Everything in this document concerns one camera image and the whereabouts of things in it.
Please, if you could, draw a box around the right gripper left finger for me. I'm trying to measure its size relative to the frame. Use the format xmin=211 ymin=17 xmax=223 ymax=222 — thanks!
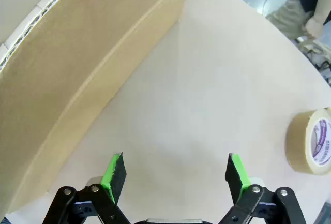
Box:
xmin=42 ymin=152 xmax=131 ymax=224

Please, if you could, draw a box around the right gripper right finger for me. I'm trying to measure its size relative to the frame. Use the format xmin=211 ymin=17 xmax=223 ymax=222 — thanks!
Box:
xmin=219 ymin=153 xmax=307 ymax=224

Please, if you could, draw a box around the brown packing tape roll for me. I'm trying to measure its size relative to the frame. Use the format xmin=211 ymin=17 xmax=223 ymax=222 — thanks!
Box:
xmin=285 ymin=107 xmax=331 ymax=176

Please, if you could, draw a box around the brown cardboard box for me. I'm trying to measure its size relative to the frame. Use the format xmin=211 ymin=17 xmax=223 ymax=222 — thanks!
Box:
xmin=0 ymin=0 xmax=192 ymax=216

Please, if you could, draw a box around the person's left forearm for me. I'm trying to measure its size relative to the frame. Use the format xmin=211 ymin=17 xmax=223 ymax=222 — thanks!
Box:
xmin=313 ymin=0 xmax=331 ymax=25

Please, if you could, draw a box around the person's left hand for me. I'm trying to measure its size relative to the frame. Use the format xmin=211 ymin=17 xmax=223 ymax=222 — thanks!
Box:
xmin=303 ymin=17 xmax=324 ymax=40

